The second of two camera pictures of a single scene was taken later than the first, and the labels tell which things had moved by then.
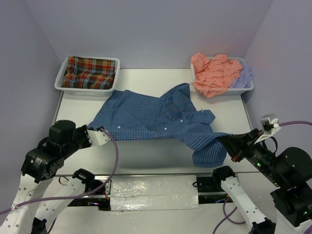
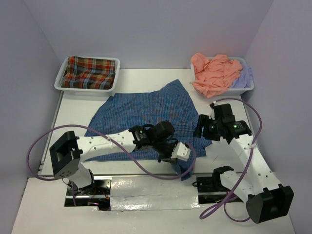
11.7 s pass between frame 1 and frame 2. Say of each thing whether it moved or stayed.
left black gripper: moved
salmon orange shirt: stayed
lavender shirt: stayed
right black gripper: moved
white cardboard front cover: stayed
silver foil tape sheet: stayed
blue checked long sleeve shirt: moved
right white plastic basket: stayed
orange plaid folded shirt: stayed
